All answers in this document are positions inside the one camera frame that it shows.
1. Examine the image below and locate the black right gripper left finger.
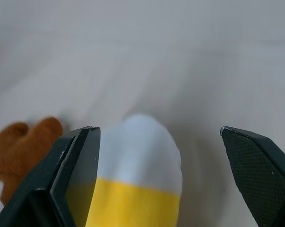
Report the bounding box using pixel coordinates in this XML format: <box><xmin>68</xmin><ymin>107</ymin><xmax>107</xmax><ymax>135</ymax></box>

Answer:
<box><xmin>0</xmin><ymin>126</ymin><xmax>101</xmax><ymax>227</ymax></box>

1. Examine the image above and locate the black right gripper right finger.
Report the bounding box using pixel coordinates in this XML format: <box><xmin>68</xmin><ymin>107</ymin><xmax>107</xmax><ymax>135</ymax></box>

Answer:
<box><xmin>219</xmin><ymin>126</ymin><xmax>285</xmax><ymax>227</ymax></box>

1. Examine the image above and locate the brown plush toy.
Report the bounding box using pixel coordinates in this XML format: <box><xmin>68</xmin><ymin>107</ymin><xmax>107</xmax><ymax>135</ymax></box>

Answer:
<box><xmin>0</xmin><ymin>116</ymin><xmax>63</xmax><ymax>206</ymax></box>

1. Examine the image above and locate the white and yellow sock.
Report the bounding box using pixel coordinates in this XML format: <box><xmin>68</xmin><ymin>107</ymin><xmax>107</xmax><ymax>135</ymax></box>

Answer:
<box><xmin>85</xmin><ymin>113</ymin><xmax>183</xmax><ymax>227</ymax></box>

